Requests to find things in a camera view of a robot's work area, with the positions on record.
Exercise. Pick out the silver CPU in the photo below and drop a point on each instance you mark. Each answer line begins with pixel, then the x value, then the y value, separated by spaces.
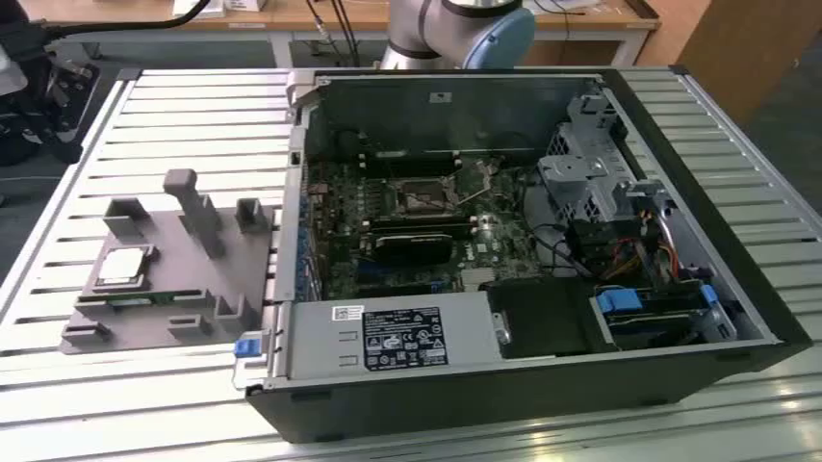
pixel 123 267

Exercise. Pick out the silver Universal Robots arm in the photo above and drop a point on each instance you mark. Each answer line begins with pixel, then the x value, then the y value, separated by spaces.
pixel 423 29

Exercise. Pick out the black RAM slot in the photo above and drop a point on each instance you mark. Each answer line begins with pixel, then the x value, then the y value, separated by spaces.
pixel 418 163

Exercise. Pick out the CPU socket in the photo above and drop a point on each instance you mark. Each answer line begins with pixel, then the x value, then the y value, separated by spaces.
pixel 423 197

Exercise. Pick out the black expansion slot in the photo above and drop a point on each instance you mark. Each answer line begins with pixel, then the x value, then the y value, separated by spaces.
pixel 421 227

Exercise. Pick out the black equipment beside table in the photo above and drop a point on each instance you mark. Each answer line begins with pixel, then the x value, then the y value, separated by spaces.
pixel 32 139

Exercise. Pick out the white box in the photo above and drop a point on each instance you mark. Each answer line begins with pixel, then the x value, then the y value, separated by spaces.
pixel 247 5

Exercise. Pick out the wooden desk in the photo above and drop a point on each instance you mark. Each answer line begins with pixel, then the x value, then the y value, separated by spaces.
pixel 320 24

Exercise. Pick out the grey parts rack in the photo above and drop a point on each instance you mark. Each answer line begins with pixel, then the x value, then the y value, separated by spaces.
pixel 186 269

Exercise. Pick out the blue case latch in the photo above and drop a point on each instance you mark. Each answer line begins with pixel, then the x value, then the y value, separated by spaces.
pixel 250 349

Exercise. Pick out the black graphics card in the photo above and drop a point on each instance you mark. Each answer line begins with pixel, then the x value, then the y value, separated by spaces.
pixel 411 249

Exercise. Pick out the grey power supply unit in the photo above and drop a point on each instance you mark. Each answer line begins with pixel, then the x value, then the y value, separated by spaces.
pixel 320 337

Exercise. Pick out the green motherboard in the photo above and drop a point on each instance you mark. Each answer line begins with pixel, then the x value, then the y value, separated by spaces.
pixel 501 240

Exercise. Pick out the small silver heatsink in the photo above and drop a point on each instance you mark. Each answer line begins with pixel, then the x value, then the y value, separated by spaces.
pixel 479 278

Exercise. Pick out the silver metal drive cage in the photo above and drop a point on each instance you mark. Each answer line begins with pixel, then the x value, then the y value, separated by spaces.
pixel 571 173

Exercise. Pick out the black plastic shroud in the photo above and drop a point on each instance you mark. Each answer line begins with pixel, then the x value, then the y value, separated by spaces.
pixel 546 317

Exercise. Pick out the black open PC case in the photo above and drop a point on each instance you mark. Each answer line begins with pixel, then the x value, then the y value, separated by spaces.
pixel 514 404

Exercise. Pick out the blue disk carrier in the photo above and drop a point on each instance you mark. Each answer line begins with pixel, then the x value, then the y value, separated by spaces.
pixel 618 303

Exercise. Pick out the wooden cabinet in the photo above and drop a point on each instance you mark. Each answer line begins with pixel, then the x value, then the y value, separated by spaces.
pixel 752 53

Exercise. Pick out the blue plastic clip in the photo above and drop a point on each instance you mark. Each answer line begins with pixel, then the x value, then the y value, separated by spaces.
pixel 707 294

